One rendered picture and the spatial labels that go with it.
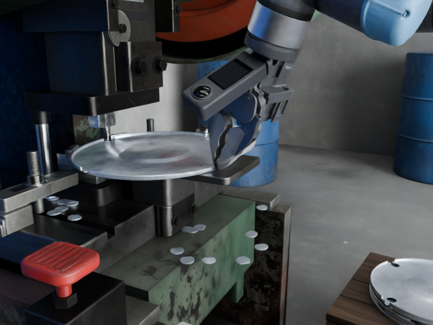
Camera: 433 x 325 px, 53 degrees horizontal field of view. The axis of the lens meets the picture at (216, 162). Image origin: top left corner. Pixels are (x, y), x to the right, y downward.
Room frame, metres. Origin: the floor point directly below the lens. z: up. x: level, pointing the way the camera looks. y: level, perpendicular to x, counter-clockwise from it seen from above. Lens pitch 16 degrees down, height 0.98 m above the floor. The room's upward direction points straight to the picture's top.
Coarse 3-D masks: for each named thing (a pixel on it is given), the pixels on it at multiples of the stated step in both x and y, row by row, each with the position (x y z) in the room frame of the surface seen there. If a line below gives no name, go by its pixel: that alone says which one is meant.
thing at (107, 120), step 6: (102, 114) 0.79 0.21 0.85; (108, 114) 0.80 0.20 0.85; (114, 114) 0.81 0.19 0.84; (90, 120) 0.79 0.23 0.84; (96, 120) 0.79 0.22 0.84; (102, 120) 0.79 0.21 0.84; (108, 120) 0.80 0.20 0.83; (114, 120) 0.81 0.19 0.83; (90, 126) 0.79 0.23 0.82; (96, 126) 0.79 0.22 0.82; (102, 126) 0.79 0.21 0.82; (108, 126) 0.79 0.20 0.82
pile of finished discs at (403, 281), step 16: (384, 272) 1.03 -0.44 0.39; (400, 272) 1.03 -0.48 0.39; (416, 272) 1.03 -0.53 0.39; (432, 272) 1.03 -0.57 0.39; (384, 288) 0.95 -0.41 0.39; (400, 288) 0.95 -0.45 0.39; (416, 288) 0.94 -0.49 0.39; (432, 288) 0.94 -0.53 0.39; (384, 304) 0.91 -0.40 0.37; (400, 304) 0.88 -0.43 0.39; (416, 304) 0.88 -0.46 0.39; (432, 304) 0.88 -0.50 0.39; (400, 320) 0.86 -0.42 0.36; (416, 320) 0.84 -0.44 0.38; (432, 320) 0.82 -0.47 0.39
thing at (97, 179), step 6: (108, 138) 0.89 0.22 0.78; (60, 156) 0.76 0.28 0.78; (60, 162) 0.76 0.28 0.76; (66, 162) 0.75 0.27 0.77; (60, 168) 0.76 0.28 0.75; (66, 168) 0.75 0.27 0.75; (72, 168) 0.75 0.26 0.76; (78, 174) 0.74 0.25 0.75; (84, 174) 0.74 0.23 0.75; (84, 180) 0.74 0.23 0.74; (90, 180) 0.73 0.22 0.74; (96, 180) 0.72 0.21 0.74; (102, 180) 0.74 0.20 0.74
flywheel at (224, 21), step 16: (208, 0) 1.12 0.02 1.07; (224, 0) 1.10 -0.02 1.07; (240, 0) 1.04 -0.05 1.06; (256, 0) 1.03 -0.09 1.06; (192, 16) 1.10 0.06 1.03; (208, 16) 1.08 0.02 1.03; (224, 16) 1.06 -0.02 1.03; (240, 16) 1.04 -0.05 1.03; (192, 32) 1.10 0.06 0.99; (208, 32) 1.08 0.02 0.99; (224, 32) 1.06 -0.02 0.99; (240, 32) 1.07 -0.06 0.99
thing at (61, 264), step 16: (32, 256) 0.41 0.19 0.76; (48, 256) 0.41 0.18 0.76; (64, 256) 0.41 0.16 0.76; (80, 256) 0.41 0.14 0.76; (96, 256) 0.42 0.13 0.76; (32, 272) 0.39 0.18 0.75; (48, 272) 0.38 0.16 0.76; (64, 272) 0.38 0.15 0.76; (80, 272) 0.39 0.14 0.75; (64, 288) 0.41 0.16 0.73
